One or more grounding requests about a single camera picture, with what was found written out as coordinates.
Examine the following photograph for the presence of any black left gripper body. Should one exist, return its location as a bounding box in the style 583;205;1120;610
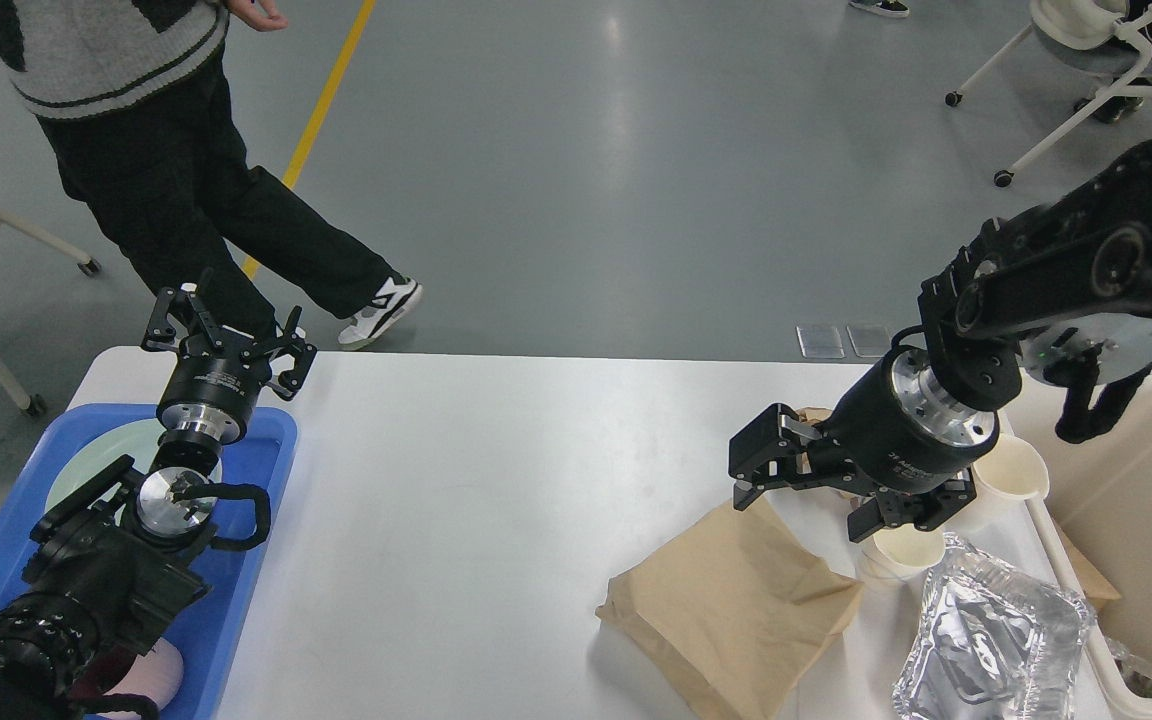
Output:
157;340;273;444

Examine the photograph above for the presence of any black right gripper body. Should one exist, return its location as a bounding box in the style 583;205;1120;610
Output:
823;350;1000;495

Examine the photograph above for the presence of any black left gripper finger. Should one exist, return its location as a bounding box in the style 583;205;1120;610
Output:
242;306;317;401
142;268;227;359

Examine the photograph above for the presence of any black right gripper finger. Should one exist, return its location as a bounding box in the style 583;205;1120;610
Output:
728;404;847;511
846;473;977;544

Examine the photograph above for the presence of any white paper cup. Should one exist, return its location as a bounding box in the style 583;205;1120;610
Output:
945;433;1049;535
855;525;946;584

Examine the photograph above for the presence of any mint green plate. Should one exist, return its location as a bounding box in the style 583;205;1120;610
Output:
45;419;221;537

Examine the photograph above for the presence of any brown paper bag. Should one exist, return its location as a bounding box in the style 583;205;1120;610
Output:
594;501;863;719

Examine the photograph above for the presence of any pink HOME mug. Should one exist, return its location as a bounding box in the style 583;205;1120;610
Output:
97;638;185;717

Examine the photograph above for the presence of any brown paper ball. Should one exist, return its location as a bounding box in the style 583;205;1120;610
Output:
795;407;838;477

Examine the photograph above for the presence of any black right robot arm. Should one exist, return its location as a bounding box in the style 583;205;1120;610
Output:
728;141;1152;543

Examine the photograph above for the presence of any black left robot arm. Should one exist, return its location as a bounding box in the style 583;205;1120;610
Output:
0;283;317;719

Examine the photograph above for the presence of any floor outlet plate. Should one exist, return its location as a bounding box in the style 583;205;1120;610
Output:
796;324;847;361
846;324;892;359

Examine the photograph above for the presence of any crumpled aluminium foil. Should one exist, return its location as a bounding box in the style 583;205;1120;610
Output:
890;533;1094;719

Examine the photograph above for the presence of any beige plastic bin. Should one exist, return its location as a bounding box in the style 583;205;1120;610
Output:
1005;374;1152;719

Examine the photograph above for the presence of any person in grey sweater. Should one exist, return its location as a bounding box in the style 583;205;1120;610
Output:
0;1;424;350

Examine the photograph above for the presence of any person in jeans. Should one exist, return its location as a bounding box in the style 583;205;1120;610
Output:
849;0;910;18

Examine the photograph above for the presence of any white office chair right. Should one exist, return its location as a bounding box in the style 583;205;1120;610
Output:
945;1;1152;188

